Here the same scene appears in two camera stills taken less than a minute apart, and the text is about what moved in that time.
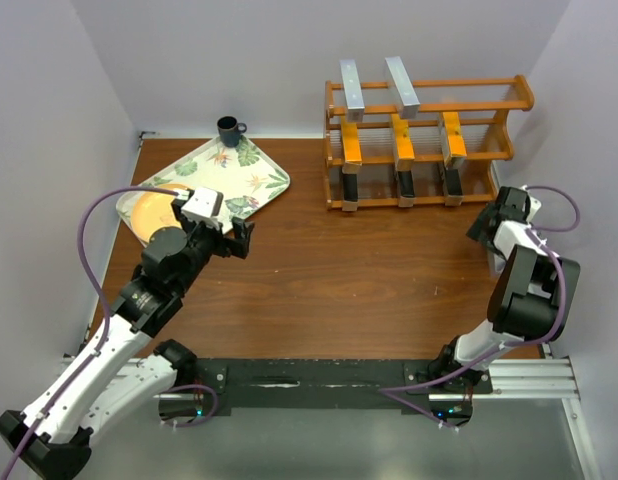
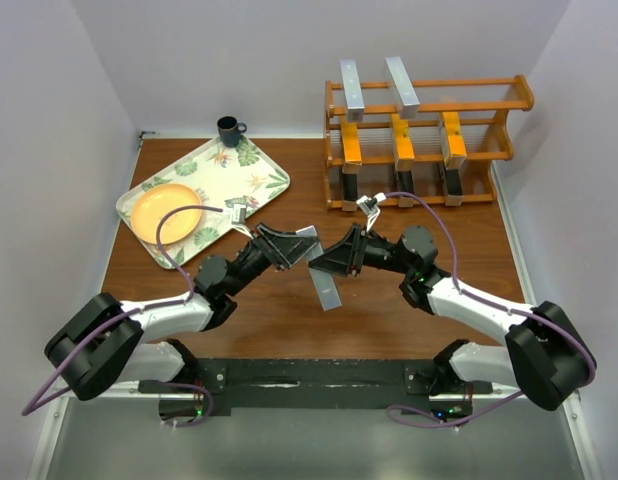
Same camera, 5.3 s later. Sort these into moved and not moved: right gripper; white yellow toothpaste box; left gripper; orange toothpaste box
Moved: right gripper; left gripper
Not moved: white yellow toothpaste box; orange toothpaste box
